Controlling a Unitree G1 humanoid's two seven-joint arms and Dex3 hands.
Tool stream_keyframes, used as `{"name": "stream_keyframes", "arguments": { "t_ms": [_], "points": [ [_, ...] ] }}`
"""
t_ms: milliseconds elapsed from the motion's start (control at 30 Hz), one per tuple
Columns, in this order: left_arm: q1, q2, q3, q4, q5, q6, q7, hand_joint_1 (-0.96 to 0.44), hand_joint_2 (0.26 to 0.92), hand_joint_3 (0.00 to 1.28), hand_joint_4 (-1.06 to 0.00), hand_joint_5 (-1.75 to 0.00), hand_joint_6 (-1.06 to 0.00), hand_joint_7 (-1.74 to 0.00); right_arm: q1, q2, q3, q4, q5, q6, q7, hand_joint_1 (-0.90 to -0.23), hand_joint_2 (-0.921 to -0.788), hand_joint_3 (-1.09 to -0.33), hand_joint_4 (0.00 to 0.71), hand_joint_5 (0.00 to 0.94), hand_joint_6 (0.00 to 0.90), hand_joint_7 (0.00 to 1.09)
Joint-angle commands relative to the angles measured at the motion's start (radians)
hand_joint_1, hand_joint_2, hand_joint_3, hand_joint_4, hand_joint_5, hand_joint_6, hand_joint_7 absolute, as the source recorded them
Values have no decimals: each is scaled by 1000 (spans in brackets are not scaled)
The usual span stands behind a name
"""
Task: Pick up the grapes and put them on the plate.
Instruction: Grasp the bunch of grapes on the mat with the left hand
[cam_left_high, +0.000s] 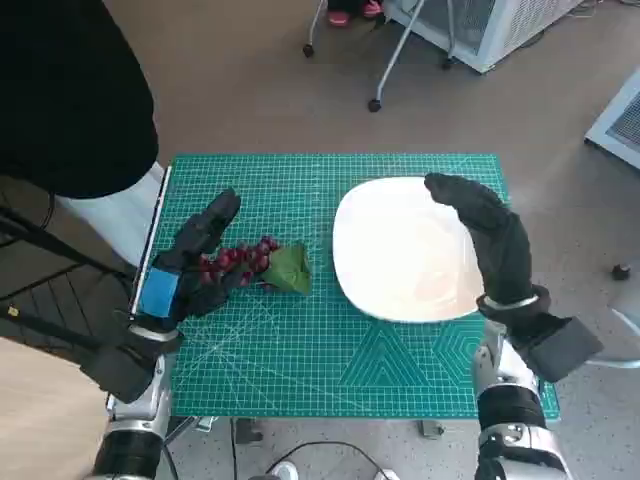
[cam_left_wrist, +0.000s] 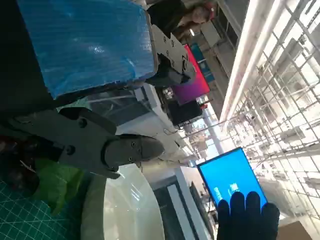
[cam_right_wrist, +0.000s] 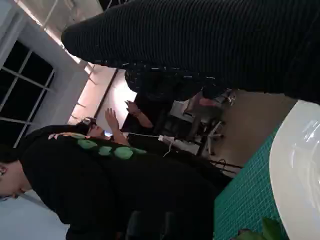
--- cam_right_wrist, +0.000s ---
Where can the white power strip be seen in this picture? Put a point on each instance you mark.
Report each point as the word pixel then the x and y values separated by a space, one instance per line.
pixel 166 138

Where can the red toy grapes green leaf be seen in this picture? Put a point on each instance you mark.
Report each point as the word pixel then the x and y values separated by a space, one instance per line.
pixel 271 228

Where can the white square plate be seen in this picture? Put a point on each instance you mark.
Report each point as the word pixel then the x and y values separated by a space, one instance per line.
pixel 300 175

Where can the dark window white frame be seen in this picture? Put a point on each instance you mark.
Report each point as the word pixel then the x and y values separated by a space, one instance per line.
pixel 15 90

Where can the standing person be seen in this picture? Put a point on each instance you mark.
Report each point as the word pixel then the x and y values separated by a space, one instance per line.
pixel 100 187

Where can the green cutting mat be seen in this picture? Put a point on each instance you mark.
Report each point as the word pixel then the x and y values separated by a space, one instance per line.
pixel 245 200

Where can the office chair white base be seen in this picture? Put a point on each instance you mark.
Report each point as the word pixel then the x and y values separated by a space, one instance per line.
pixel 202 112

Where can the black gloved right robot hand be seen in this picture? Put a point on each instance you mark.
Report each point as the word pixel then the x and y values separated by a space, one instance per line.
pixel 200 45

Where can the seated person with headset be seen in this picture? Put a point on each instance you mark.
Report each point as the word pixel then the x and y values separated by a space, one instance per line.
pixel 113 122

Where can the bright wall screen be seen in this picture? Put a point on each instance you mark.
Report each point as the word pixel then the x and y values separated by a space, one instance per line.
pixel 117 95

